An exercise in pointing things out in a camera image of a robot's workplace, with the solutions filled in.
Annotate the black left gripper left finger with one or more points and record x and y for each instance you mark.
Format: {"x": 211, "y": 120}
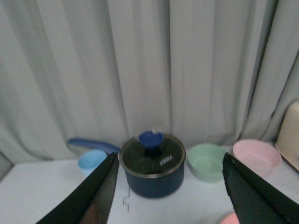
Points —
{"x": 91, "y": 201}

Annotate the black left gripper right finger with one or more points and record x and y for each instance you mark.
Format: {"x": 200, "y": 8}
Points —
{"x": 255, "y": 201}

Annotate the pink plate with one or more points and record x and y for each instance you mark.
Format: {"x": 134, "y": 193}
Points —
{"x": 230, "y": 219}

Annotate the light blue cup left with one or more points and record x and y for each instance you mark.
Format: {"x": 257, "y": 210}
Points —
{"x": 90, "y": 160}

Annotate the pink bowl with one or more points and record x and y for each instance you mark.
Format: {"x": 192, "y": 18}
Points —
{"x": 261, "y": 157}

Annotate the green bowl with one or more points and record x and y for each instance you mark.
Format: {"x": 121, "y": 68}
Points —
{"x": 205, "y": 161}

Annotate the cream toaster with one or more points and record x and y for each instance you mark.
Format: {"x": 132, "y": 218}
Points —
{"x": 288, "y": 138}

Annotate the dark blue pot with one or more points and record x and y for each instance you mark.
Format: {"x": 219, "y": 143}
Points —
{"x": 149, "y": 188}

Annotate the glass pot lid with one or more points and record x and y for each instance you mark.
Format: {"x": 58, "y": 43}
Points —
{"x": 152, "y": 155}

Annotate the grey curtain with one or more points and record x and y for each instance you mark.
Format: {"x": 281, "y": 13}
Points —
{"x": 204, "y": 70}

